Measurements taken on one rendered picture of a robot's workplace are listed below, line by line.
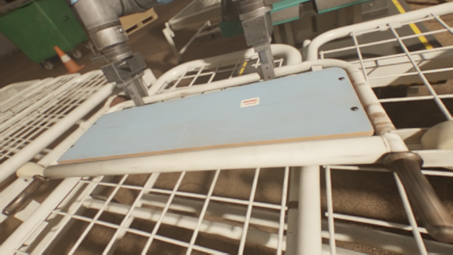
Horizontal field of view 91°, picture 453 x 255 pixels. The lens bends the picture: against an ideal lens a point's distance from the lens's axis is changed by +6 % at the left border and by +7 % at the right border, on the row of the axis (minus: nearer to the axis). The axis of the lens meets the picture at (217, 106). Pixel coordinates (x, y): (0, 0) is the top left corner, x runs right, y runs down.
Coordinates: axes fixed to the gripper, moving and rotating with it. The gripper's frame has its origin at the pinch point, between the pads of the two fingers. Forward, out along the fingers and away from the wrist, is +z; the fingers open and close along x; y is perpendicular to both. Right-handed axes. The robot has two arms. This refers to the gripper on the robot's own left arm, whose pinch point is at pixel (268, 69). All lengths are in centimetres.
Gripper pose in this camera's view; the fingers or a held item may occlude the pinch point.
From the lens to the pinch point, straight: 56.5
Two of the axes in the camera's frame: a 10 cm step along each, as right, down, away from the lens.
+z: 3.1, 8.7, 3.8
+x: -2.8, 4.7, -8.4
